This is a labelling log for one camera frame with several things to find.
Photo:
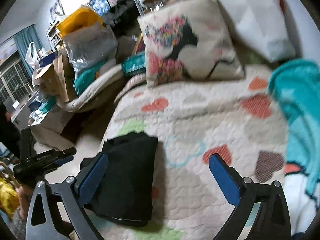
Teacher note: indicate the yellow plastic bag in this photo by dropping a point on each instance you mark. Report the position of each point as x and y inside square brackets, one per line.
[81, 18]

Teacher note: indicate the black pants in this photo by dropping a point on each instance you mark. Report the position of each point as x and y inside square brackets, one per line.
[124, 194]

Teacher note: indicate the clear plastic storage bag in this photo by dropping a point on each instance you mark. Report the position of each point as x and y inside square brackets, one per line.
[90, 45]

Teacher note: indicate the turquoise fleece blanket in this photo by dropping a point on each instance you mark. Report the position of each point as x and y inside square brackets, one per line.
[295, 87]

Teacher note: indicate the heart patterned quilted bedspread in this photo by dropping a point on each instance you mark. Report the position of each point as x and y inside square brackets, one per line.
[192, 120]

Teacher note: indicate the person in black clothing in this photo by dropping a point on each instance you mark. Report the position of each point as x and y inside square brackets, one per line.
[10, 135]

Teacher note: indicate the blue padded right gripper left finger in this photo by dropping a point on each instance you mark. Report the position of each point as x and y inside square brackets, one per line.
[89, 177]

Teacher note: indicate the grey knit sleeve forearm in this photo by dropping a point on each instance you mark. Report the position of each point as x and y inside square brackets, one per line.
[18, 224]

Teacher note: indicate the blue curtain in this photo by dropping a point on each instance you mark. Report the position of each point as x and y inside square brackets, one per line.
[22, 40]

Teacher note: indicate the white plastic bag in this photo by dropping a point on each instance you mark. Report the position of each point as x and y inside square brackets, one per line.
[32, 58]

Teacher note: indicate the white pillow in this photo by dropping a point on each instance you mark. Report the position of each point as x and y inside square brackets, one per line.
[260, 26]

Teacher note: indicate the person's left hand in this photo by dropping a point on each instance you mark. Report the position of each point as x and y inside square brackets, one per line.
[24, 196]

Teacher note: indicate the teal wipes package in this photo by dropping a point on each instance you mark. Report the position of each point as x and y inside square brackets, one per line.
[134, 65]

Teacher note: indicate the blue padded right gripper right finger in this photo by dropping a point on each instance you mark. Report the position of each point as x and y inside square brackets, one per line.
[228, 179]

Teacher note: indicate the cream printed throw pillow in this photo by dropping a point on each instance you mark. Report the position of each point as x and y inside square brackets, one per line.
[188, 40]

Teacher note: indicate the brown cardboard box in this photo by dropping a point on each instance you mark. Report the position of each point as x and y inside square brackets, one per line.
[56, 78]

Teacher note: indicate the cream folded duvet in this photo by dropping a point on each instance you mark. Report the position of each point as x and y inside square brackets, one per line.
[90, 98]

